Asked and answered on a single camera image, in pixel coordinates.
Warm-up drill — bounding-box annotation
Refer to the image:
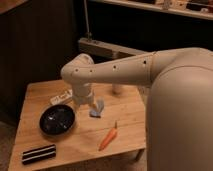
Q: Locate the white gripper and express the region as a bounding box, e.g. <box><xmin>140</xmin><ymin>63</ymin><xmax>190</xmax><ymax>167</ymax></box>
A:
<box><xmin>72</xmin><ymin>83</ymin><xmax>104</xmax><ymax>112</ymax></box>

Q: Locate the orange pepper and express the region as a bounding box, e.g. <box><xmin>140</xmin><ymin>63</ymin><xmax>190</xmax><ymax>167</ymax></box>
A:
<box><xmin>99</xmin><ymin>124</ymin><xmax>117</xmax><ymax>151</ymax></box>

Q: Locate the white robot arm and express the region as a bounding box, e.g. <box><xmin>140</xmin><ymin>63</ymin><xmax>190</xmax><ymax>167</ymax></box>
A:
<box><xmin>61</xmin><ymin>48</ymin><xmax>213</xmax><ymax>171</ymax></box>

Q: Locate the translucent plastic cup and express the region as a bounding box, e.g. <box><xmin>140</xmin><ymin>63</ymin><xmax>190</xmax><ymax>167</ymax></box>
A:
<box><xmin>112</xmin><ymin>84</ymin><xmax>123</xmax><ymax>94</ymax></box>

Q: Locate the white tube bottle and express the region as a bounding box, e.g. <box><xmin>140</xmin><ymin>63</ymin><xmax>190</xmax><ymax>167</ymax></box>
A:
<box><xmin>50</xmin><ymin>89</ymin><xmax>72</xmax><ymax>105</ymax></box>

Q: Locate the black bowl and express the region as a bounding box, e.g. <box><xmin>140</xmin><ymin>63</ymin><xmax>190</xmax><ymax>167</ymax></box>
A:
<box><xmin>39</xmin><ymin>104</ymin><xmax>75</xmax><ymax>135</ymax></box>

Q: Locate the long shelf bench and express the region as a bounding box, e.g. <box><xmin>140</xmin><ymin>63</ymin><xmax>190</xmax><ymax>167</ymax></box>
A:
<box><xmin>78</xmin><ymin>38</ymin><xmax>144</xmax><ymax>59</ymax></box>

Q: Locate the wooden table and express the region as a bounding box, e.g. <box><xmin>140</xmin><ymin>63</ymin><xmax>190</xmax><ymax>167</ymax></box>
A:
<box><xmin>8</xmin><ymin>80</ymin><xmax>146</xmax><ymax>171</ymax></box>

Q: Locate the metal pole stand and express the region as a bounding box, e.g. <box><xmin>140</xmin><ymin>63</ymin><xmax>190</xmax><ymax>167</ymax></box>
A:
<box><xmin>83</xmin><ymin>0</ymin><xmax>92</xmax><ymax>41</ymax></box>

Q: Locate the black white striped block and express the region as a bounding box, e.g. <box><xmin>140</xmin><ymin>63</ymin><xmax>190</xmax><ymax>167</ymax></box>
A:
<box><xmin>22</xmin><ymin>144</ymin><xmax>56</xmax><ymax>165</ymax></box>

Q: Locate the upper shelf with items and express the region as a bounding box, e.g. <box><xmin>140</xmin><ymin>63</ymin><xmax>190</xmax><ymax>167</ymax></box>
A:
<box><xmin>90</xmin><ymin>0</ymin><xmax>213</xmax><ymax>21</ymax></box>

